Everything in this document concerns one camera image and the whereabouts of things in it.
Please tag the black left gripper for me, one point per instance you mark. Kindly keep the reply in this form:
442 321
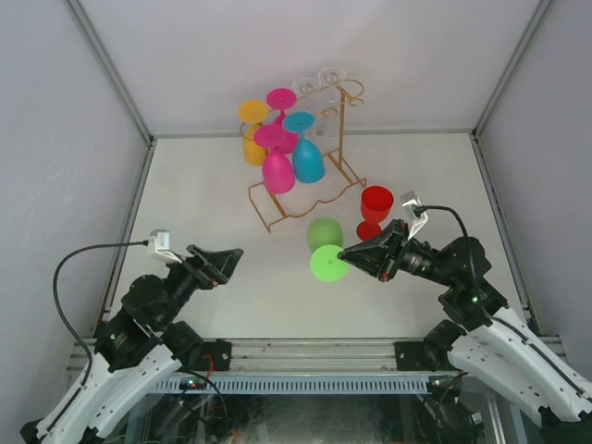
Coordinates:
211 267

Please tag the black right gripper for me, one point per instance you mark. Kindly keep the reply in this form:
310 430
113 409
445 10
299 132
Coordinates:
381 256

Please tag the red wine glass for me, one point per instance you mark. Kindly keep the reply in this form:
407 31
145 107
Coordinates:
376 204

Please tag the green wine glass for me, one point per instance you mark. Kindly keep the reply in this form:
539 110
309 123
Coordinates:
324 238

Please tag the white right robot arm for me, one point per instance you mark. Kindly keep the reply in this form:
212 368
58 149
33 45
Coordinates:
482 334

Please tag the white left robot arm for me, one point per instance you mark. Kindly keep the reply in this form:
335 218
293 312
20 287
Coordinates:
142 344

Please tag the front pink wine glass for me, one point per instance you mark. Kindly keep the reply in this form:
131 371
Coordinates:
277 170

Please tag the pink wine glass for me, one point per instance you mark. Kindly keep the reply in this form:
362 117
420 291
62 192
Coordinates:
281 100
277 170

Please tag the blue wine glass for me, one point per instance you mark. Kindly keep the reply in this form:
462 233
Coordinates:
307 161

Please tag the orange wine glass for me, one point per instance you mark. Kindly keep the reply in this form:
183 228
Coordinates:
252 114

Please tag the back pink wine glass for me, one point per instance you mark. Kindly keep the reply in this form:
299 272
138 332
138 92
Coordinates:
281 100

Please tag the clear wine glass left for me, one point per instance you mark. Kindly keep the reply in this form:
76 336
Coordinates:
306 86

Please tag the clear wine glass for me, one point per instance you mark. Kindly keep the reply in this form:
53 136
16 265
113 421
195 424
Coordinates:
331 76
306 86

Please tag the clear wine glass right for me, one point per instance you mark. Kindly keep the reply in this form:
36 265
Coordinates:
331 76

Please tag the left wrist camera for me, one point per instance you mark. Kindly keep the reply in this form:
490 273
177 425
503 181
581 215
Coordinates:
159 247

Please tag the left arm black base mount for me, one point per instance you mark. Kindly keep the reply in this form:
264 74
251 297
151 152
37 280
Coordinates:
215 356

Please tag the aluminium frame rail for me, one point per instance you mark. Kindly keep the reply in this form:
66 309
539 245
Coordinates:
313 356

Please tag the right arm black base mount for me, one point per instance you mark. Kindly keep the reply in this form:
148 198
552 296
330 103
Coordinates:
418 356

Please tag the grey slotted cable duct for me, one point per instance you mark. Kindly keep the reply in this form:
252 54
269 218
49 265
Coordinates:
296 385

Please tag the gold wire glass rack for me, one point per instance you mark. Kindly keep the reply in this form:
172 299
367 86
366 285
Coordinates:
328 102

